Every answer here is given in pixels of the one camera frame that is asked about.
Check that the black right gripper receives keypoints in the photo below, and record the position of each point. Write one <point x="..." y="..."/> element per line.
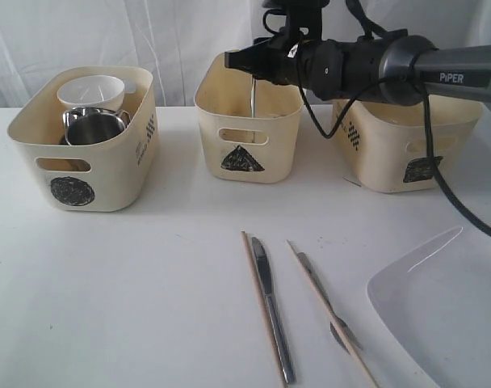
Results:
<point x="276" y="67"/>

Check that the long stainless steel spoon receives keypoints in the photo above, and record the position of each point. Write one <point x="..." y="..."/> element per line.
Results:
<point x="252" y="104"/>

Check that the white ceramic bowl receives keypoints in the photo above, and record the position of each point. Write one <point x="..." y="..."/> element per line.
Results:
<point x="97" y="91"/>

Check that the steel mug with wire handle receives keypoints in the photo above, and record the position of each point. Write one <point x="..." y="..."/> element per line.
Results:
<point x="90" y="125"/>

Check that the stainless steel table knife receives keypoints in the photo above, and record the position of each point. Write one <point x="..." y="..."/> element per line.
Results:
<point x="263" y="269"/>

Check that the wooden chopstick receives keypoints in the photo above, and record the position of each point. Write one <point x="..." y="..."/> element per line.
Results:
<point x="262" y="307"/>
<point x="339" y="334"/>

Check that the stainless steel fork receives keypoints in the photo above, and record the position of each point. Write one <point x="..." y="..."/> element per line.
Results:
<point x="315" y="280"/>

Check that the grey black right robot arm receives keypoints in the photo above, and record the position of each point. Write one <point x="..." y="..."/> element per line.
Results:
<point x="378" y="71"/>

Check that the cream bin with triangle mark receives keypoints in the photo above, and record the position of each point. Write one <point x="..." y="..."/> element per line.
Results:
<point x="225" y="125"/>

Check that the cream bin with square mark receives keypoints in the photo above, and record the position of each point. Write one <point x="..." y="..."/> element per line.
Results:
<point x="385" y="145"/>

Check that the cream bin with circle mark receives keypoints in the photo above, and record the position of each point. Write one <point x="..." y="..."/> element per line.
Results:
<point x="103" y="177"/>

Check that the white curtain backdrop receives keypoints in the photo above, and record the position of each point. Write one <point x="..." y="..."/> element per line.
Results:
<point x="176" y="41"/>

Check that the white rectangular plate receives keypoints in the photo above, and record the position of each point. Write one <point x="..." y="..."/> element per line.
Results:
<point x="436" y="302"/>

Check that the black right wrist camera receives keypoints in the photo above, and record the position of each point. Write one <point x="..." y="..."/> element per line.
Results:
<point x="300" y="16"/>

